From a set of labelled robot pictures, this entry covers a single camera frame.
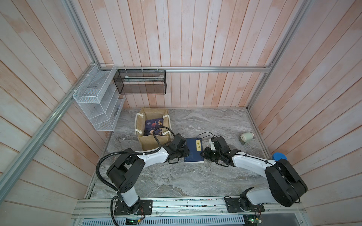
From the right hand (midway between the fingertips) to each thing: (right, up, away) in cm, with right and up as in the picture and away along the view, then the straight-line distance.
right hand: (201, 153), depth 90 cm
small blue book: (-3, +4, +5) cm, 7 cm away
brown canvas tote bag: (-33, +9, -10) cm, 35 cm away
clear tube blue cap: (+36, +3, -19) cm, 41 cm away
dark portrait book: (-33, +19, +3) cm, 38 cm away
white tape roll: (+31, +10, +3) cm, 33 cm away
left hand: (-9, 0, 0) cm, 9 cm away
